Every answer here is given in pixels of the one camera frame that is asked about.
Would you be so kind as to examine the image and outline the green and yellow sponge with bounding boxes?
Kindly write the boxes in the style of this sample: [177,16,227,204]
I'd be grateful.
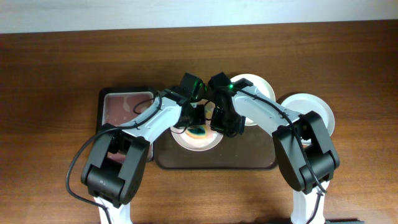
[186,106,214,140]

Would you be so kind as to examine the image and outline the white plate with red squiggle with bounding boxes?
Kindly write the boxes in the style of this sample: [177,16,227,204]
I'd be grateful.
[170,100,223,152]

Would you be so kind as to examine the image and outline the white plate with faint stains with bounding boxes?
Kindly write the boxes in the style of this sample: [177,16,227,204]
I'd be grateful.
[230,73,276,126]

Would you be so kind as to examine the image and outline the pale grey plate red streaks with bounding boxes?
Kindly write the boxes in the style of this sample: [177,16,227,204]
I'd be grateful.
[281,93,335,136]

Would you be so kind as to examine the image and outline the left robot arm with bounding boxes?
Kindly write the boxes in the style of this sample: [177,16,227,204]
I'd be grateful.
[81,89,200,223]

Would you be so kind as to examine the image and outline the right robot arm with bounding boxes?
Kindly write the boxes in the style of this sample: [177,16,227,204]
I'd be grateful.
[208,77,340,223]

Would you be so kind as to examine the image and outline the large brown serving tray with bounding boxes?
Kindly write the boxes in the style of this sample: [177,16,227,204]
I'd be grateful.
[154,126,277,170]

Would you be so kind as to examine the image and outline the small black tray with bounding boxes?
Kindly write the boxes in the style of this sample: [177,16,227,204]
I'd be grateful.
[96,86,154,132]

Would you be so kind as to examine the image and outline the metal pan with reddish water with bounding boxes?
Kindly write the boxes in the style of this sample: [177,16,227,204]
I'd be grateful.
[102,91,155,162]

